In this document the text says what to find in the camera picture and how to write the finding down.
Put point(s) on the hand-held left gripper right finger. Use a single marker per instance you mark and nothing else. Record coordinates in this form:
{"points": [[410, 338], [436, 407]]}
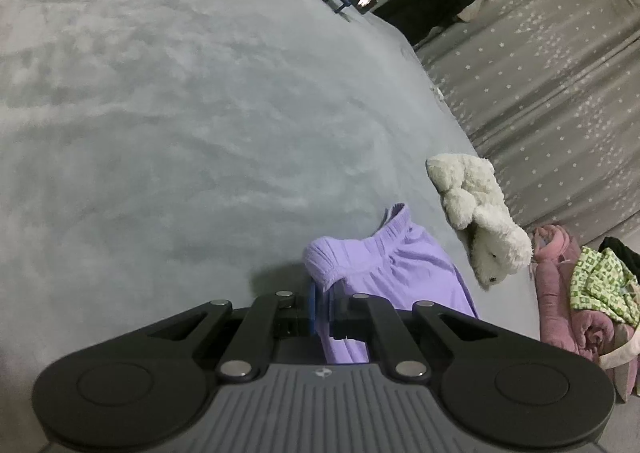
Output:
{"points": [[340, 318]]}

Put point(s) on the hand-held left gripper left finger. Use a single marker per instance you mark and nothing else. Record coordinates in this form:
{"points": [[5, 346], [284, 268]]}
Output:
{"points": [[313, 308]]}

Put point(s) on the purple pants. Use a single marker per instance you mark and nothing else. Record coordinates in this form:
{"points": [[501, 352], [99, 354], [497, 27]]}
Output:
{"points": [[400, 263]]}

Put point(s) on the white plush dog toy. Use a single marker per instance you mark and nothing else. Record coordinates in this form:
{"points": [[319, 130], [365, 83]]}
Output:
{"points": [[475, 203]]}

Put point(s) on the mauve folded quilt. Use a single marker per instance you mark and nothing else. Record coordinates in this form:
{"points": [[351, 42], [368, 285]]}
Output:
{"points": [[555, 303]]}

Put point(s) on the grey bed cover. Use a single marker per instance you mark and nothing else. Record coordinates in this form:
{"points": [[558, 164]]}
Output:
{"points": [[150, 133]]}

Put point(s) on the small white object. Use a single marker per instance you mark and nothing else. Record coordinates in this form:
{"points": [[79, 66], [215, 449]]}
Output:
{"points": [[438, 94]]}

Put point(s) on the green patterned cloth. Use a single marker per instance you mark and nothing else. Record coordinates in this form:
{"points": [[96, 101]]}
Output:
{"points": [[600, 283]]}

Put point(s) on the cream garment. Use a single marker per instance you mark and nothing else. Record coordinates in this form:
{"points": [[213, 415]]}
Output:
{"points": [[620, 355]]}

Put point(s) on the black garment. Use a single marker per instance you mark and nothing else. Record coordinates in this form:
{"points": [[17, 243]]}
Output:
{"points": [[622, 250]]}

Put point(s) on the grey star-print curtain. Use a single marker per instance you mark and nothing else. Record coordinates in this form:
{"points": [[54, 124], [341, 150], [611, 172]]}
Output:
{"points": [[550, 83]]}

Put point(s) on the black hanging coat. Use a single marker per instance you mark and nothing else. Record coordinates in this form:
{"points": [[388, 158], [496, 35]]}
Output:
{"points": [[430, 3]]}

